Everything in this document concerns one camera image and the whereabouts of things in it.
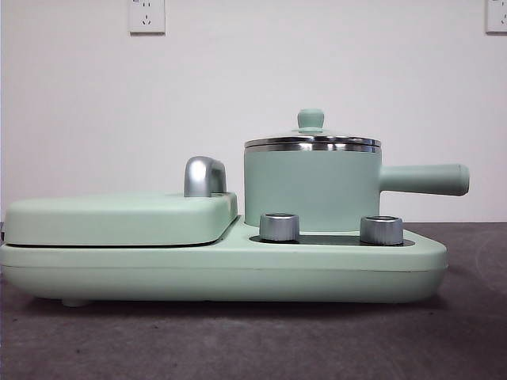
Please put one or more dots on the glass lid with green knob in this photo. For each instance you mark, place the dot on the glass lid with green knob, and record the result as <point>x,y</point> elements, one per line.
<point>311,119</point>

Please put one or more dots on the silver control knob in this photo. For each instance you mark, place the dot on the silver control knob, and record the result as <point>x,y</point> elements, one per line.
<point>381,231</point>
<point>279,228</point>

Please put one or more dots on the mint green breakfast machine base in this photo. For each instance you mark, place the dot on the mint green breakfast machine base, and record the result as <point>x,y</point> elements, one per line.
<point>158,273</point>

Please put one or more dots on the mint green grill cover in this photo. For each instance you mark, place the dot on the mint green grill cover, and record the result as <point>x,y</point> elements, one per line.
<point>119,219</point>

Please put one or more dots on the white wall socket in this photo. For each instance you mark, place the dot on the white wall socket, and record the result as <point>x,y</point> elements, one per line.
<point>497,16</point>
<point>147,16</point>

